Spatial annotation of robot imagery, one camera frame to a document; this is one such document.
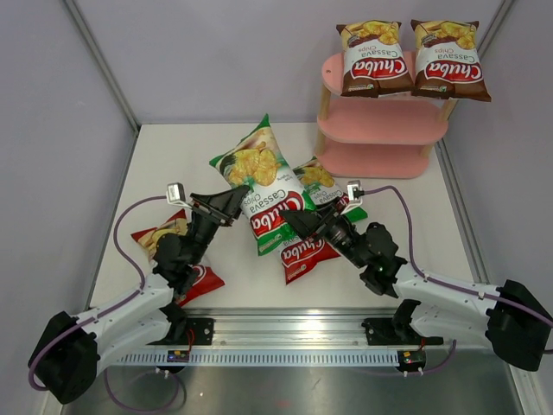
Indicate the middle red Chuba chips bag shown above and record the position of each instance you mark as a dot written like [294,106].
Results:
[299,257]

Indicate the white slotted cable duct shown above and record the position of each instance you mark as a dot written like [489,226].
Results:
[261,358]

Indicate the green Chuba chips bag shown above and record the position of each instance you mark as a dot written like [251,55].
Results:
[320,185]
[257,162]

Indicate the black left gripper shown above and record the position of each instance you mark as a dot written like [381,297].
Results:
[229,205]

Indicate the red chuba chips bag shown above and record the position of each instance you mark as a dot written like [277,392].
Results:
[175,254]
[299,257]

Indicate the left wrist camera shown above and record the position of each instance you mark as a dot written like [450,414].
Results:
[175,195]

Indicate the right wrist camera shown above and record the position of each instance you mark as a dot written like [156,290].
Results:
[354,195]

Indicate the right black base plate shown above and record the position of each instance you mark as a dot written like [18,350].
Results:
[379,331]

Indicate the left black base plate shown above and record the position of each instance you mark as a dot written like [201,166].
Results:
[197,330]

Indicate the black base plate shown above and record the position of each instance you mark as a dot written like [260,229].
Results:
[197,330]
[379,331]

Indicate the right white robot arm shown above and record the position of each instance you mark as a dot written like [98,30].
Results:
[508,319]

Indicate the pink three-tier shelf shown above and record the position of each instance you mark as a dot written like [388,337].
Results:
[389,137]

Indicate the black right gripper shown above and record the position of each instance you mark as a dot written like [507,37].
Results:
[306,220]

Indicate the left red Chuba chips bag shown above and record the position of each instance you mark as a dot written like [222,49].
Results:
[175,254]

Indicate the aluminium mounting rail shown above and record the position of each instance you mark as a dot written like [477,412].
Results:
[291,328]

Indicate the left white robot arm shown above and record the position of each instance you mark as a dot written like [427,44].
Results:
[74,349]

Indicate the small brown Chuba chips bag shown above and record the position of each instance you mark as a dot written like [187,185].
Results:
[373,60]

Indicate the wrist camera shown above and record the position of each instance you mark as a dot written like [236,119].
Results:
[354,195]
[175,195]

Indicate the large brown Chuba chips bag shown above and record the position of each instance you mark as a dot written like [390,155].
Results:
[447,64]

